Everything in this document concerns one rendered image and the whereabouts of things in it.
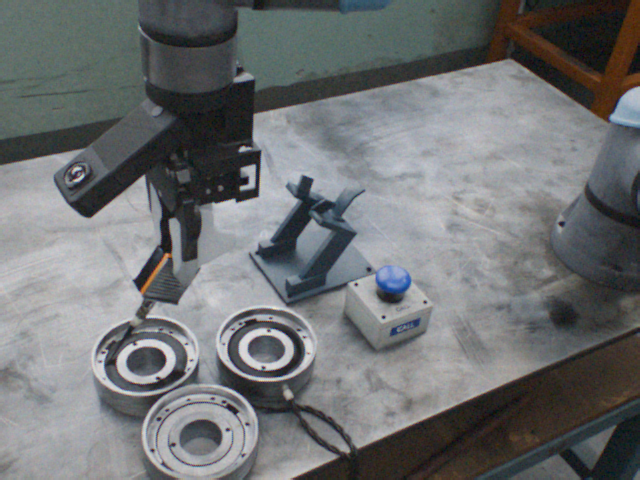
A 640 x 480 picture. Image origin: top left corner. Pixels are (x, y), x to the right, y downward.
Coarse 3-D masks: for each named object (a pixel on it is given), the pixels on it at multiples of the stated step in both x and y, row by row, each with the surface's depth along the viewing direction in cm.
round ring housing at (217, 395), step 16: (208, 384) 76; (160, 400) 74; (176, 400) 75; (192, 400) 75; (208, 400) 76; (224, 400) 76; (240, 400) 75; (160, 416) 74; (192, 416) 74; (208, 416) 74; (240, 416) 75; (144, 432) 71; (176, 432) 73; (192, 432) 75; (208, 432) 75; (224, 432) 73; (256, 432) 72; (144, 448) 70; (176, 448) 71; (224, 448) 72; (256, 448) 72; (160, 464) 69; (192, 464) 70; (208, 464) 71; (240, 464) 69
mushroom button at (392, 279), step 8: (376, 272) 86; (384, 272) 86; (392, 272) 86; (400, 272) 86; (408, 272) 86; (376, 280) 85; (384, 280) 85; (392, 280) 85; (400, 280) 85; (408, 280) 85; (384, 288) 84; (392, 288) 84; (400, 288) 84; (408, 288) 85
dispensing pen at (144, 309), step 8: (160, 248) 74; (168, 248) 75; (152, 256) 74; (160, 256) 73; (144, 264) 75; (152, 264) 74; (144, 272) 74; (152, 272) 74; (136, 280) 75; (144, 280) 74; (144, 304) 76; (152, 304) 76; (136, 312) 76; (144, 312) 76; (136, 320) 76; (128, 328) 77; (128, 336) 77; (120, 344) 78
